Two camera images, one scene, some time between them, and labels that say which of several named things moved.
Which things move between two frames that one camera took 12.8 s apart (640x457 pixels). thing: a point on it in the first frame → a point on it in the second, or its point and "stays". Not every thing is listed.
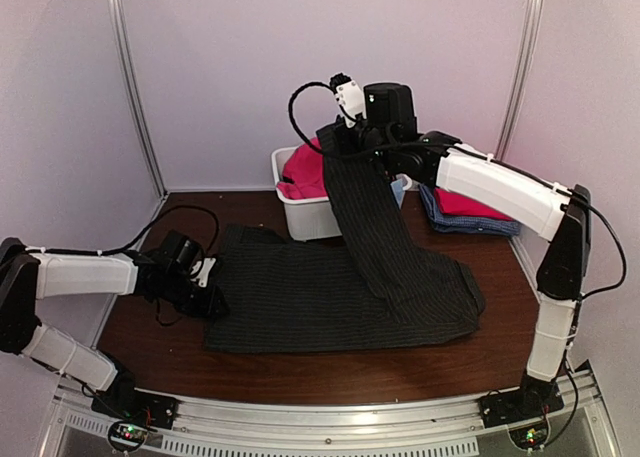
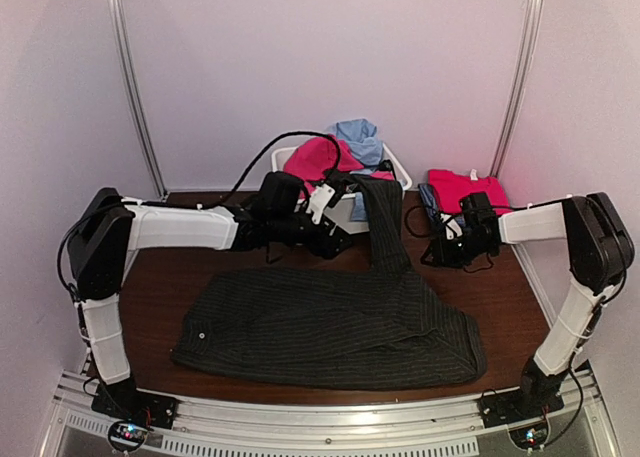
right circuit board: (530, 437) stays
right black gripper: (342, 144) → (442, 254)
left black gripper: (209, 308) → (328, 250)
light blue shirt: (398, 191) → (362, 137)
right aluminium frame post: (531, 27) stays
